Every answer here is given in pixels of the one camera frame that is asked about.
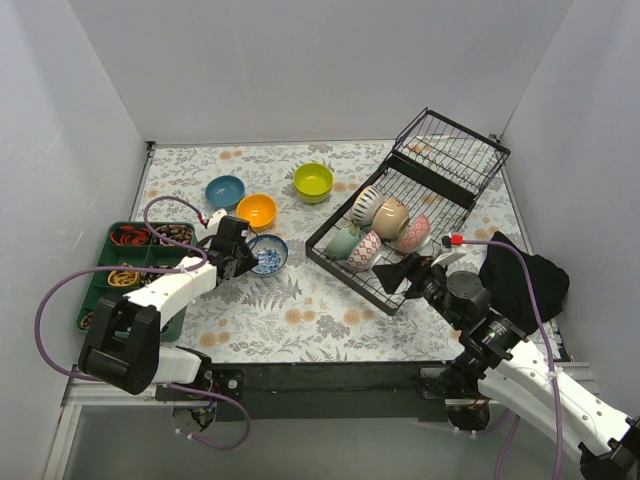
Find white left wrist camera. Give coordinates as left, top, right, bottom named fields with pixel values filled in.
left=201, top=209, right=227, bottom=235

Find blue striped white bowl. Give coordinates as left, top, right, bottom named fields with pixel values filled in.
left=351, top=185, right=385, bottom=226

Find brown rubber bands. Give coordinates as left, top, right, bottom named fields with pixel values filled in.
left=79, top=311, right=94, bottom=330

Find blue floral white bowl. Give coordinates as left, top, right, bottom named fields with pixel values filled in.
left=247, top=234, right=289, bottom=276

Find orange rubber bands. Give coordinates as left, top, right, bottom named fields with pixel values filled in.
left=109, top=225, right=152, bottom=247

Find lime green bowl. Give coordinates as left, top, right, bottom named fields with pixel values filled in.
left=295, top=188, right=331, bottom=204
left=293, top=163, right=333, bottom=196

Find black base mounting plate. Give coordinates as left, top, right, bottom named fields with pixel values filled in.
left=154, top=362, right=514, bottom=424

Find pink patterned bowl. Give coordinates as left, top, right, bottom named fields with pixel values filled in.
left=395, top=214, right=431, bottom=254

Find aluminium frame rail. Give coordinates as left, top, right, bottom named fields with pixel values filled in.
left=42, top=362, right=626, bottom=480

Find beige ceramic bowl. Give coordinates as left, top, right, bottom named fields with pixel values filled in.
left=372, top=196, right=410, bottom=240

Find dark patterned rubber bands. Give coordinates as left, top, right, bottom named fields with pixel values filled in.
left=152, top=224, right=194, bottom=247

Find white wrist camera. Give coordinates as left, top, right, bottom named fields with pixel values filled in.
left=432, top=232, right=468, bottom=267
left=201, top=209, right=227, bottom=235

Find red diamond pattern bowl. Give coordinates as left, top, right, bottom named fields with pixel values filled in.
left=346, top=230, right=382, bottom=272

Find blue ceramic bowl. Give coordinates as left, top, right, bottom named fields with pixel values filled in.
left=205, top=175, right=246, bottom=210

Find mint green flower bowl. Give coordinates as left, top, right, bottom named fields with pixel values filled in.
left=324, top=223, right=363, bottom=260

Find yellow rubber bands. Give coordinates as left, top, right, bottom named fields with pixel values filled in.
left=107, top=270, right=141, bottom=288

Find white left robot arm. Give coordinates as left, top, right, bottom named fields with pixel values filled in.
left=79, top=215, right=257, bottom=400

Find black cloth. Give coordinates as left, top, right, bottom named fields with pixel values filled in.
left=479, top=245, right=570, bottom=335

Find orange plastic bowl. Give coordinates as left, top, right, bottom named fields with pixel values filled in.
left=236, top=193, right=277, bottom=231

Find green compartment tray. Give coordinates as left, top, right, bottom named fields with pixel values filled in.
left=75, top=222, right=196, bottom=334

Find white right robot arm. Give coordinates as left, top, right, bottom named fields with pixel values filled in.
left=372, top=253, right=639, bottom=479

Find black wire dish rack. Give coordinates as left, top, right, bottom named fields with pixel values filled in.
left=305, top=108, right=511, bottom=315

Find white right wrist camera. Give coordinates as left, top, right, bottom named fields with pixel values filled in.
left=432, top=232, right=468, bottom=267

